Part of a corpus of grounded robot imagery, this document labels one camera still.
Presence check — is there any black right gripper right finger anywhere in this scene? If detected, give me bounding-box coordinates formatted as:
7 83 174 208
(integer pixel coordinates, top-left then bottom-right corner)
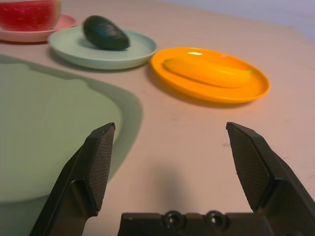
225 122 315 236

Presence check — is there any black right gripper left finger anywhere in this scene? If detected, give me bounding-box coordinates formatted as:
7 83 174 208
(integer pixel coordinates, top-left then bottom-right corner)
29 122 116 236

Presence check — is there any yellow banana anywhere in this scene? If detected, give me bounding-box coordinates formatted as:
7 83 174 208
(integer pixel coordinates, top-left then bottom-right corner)
162 57 254 89

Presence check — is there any dark green avocado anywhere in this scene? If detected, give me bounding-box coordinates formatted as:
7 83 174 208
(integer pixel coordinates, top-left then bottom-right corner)
83 15 130 51

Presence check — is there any red watermelon slice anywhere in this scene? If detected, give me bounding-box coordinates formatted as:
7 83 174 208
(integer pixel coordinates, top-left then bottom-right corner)
0 0 62 32

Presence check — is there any green cutting mat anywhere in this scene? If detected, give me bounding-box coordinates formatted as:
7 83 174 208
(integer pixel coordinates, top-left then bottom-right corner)
0 54 144 236

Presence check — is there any yellow plastic plate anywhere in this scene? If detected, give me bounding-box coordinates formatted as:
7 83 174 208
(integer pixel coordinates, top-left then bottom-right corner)
150 47 271 104

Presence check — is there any light green plastic plate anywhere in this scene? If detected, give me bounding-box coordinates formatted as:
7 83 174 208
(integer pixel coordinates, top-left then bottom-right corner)
48 26 158 70

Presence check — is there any pink plastic plate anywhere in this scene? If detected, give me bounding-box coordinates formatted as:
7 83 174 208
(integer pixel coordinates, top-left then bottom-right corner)
0 13 77 43

